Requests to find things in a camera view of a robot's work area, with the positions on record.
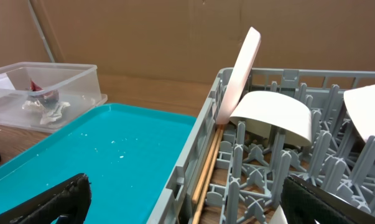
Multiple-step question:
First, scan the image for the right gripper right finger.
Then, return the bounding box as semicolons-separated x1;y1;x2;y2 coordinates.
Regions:
280;175;375;224

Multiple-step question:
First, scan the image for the white plate with peanut shells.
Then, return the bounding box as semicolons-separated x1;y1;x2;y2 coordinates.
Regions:
216;27;261;124

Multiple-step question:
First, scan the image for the red snack wrapper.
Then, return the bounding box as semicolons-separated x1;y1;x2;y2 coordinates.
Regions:
27;79;59;106

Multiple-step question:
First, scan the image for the teal plastic tray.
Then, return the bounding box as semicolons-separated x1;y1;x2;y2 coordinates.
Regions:
0;104;195;223

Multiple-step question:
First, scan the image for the white bowl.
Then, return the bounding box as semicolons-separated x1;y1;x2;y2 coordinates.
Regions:
229;91;312;146

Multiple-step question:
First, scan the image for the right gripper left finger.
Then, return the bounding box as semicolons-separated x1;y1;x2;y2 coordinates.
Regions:
0;173;91;224

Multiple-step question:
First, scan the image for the white tissue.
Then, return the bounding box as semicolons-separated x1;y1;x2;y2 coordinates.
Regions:
22;100;70;125

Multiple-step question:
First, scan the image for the clear plastic bin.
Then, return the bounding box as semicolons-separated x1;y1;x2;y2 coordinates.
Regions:
0;62;108;133

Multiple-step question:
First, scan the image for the wooden chopstick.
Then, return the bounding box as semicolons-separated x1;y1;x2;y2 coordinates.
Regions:
192;126;221;205
192;125;224;224

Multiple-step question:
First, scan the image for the grey dish rack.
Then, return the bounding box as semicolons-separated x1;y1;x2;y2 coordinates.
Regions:
148;68;375;223

